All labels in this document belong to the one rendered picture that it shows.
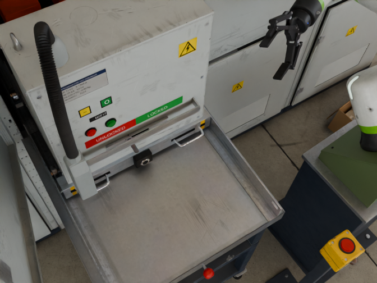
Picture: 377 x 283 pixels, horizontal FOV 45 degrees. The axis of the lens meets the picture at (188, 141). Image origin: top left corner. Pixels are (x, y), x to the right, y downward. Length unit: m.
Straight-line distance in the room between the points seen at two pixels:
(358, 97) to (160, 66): 0.66
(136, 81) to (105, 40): 0.15
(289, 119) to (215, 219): 1.38
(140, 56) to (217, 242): 0.62
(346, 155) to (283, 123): 1.12
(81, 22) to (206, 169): 0.65
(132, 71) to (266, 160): 1.52
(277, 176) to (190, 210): 1.13
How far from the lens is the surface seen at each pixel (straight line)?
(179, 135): 1.51
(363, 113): 1.54
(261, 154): 2.56
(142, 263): 1.40
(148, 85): 1.23
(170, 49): 1.17
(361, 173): 1.60
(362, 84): 1.50
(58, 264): 2.34
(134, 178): 1.50
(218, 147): 1.56
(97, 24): 1.15
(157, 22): 1.14
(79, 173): 1.19
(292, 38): 1.51
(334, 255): 1.45
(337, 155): 1.64
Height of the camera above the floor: 2.19
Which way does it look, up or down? 59 degrees down
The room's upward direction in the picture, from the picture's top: 4 degrees clockwise
